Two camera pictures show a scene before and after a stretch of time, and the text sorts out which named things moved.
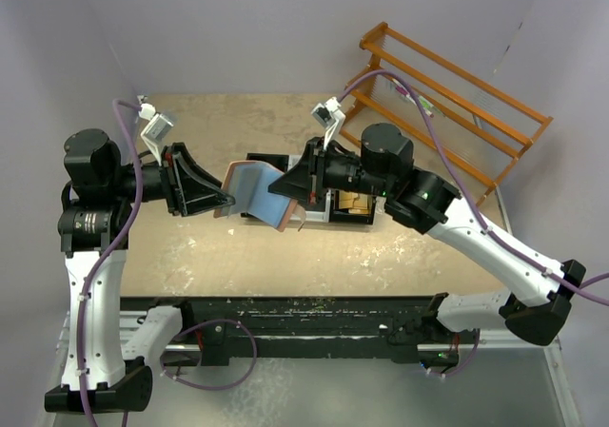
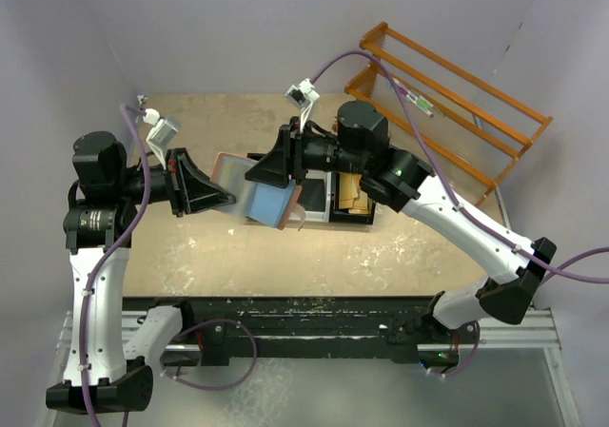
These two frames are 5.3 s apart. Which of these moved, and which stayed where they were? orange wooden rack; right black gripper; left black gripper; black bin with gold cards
Moved: right black gripper
Stayed: black bin with gold cards; left black gripper; orange wooden rack
